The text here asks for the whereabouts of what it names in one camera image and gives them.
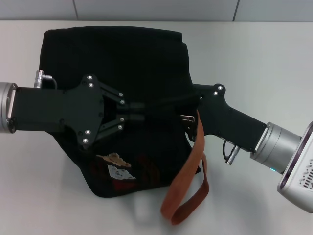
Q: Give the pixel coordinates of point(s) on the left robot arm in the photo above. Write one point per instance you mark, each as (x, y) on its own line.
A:
(6, 107)

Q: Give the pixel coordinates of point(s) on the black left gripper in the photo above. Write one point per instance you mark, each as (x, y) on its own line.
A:
(56, 110)

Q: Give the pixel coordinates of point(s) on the silver main zipper pull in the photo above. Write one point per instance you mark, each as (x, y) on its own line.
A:
(187, 118)

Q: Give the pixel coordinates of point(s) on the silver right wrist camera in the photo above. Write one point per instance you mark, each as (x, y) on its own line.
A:
(298, 171)

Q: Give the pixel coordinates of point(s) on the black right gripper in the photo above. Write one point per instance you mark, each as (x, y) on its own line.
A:
(227, 122)

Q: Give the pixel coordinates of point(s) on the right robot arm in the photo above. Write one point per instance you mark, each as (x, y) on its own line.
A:
(276, 147)

